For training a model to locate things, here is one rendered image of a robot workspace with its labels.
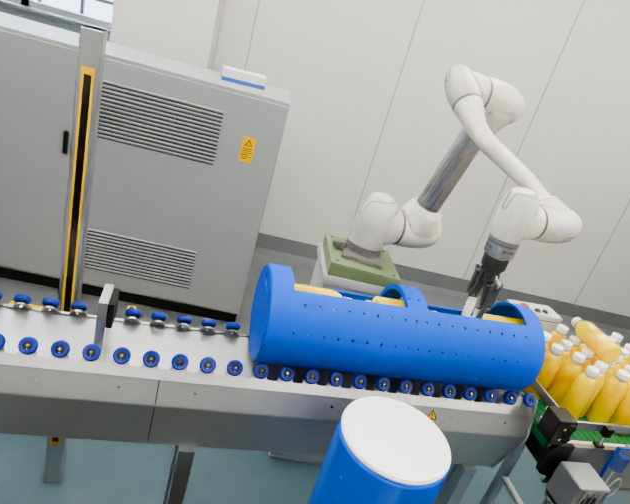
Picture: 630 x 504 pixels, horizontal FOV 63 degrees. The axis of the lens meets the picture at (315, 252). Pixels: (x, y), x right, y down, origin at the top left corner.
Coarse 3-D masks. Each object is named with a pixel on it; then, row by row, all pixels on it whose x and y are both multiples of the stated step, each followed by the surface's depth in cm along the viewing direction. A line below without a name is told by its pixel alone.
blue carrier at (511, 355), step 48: (288, 288) 140; (384, 288) 167; (288, 336) 138; (336, 336) 141; (384, 336) 144; (432, 336) 148; (480, 336) 153; (528, 336) 158; (480, 384) 160; (528, 384) 162
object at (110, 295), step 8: (104, 288) 140; (112, 288) 141; (104, 296) 137; (112, 296) 139; (104, 304) 134; (112, 304) 136; (104, 312) 136; (112, 312) 137; (96, 320) 136; (104, 320) 137; (112, 320) 138; (96, 328) 137; (104, 328) 138; (96, 336) 138; (104, 336) 140
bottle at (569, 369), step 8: (568, 360) 178; (560, 368) 179; (568, 368) 176; (576, 368) 175; (560, 376) 178; (568, 376) 176; (552, 384) 181; (560, 384) 178; (568, 384) 177; (552, 392) 180; (560, 392) 178; (560, 400) 179
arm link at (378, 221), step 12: (372, 204) 205; (384, 204) 204; (396, 204) 208; (360, 216) 208; (372, 216) 205; (384, 216) 205; (396, 216) 208; (360, 228) 208; (372, 228) 206; (384, 228) 207; (396, 228) 209; (360, 240) 209; (372, 240) 208; (384, 240) 210; (396, 240) 213
